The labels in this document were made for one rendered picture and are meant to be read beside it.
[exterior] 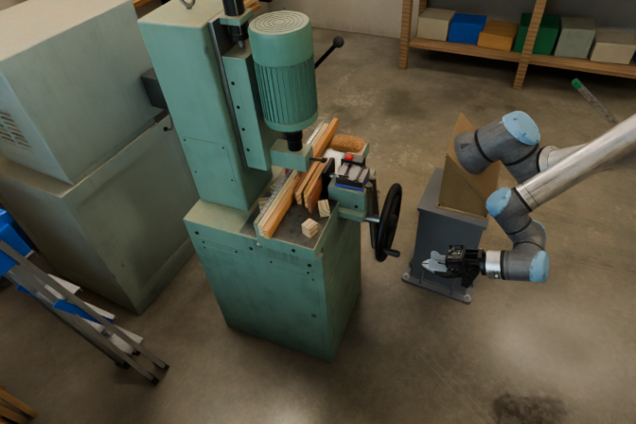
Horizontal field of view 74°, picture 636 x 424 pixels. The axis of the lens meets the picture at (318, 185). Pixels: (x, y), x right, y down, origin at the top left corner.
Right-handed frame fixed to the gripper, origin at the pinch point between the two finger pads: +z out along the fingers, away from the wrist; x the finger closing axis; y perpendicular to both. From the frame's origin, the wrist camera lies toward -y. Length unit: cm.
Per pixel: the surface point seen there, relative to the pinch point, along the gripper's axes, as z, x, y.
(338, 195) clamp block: 24.9, -5.1, 28.9
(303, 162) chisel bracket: 32, -5, 44
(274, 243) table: 40, 18, 29
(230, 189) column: 63, 3, 41
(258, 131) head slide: 40, -2, 60
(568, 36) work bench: -39, -280, -50
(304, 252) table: 29.7, 17.9, 25.1
